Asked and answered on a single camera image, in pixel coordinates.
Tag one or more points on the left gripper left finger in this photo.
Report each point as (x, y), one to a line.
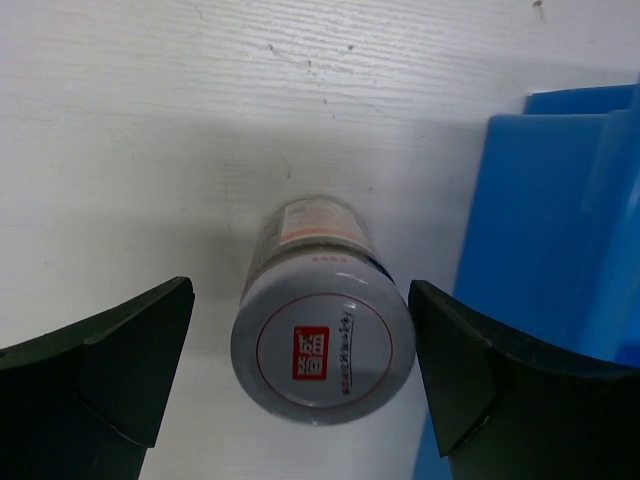
(87, 401)

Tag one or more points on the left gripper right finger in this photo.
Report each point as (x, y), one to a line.
(506, 405)

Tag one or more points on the dark spice jar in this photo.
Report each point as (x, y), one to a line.
(322, 335)

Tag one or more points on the blue three-compartment plastic bin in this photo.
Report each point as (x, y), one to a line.
(552, 242)

